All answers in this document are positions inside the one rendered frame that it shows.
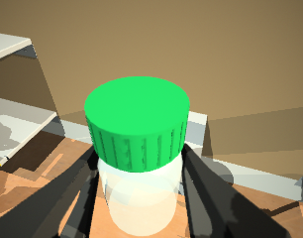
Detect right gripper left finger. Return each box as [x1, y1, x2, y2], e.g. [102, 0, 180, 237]
[0, 145, 99, 238]

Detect white bottle with green cap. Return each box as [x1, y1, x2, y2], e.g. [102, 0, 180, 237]
[84, 76, 190, 237]

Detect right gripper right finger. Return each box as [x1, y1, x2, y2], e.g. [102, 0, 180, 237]
[181, 143, 292, 238]

